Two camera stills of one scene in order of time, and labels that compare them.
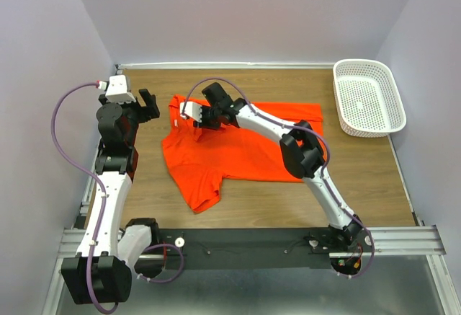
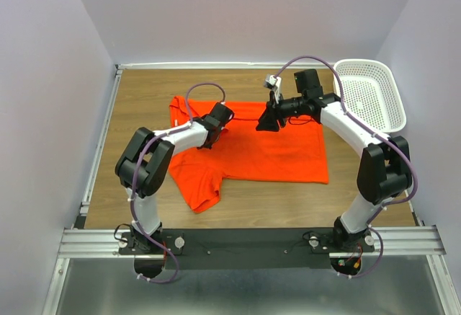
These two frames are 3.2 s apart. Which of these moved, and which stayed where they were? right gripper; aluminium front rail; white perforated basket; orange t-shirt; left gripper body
Moved: right gripper; left gripper body
Stayed: white perforated basket; aluminium front rail; orange t-shirt
